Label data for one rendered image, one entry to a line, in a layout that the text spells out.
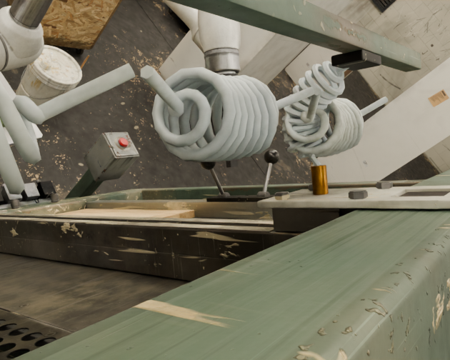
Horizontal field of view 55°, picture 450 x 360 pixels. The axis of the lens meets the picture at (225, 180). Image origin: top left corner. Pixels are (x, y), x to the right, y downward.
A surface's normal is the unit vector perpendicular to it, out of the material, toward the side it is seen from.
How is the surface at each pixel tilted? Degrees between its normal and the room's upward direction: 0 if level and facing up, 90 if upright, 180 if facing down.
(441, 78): 90
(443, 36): 90
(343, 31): 31
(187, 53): 90
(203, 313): 59
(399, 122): 90
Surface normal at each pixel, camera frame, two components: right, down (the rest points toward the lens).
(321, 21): 0.78, -0.04
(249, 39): -0.52, 0.26
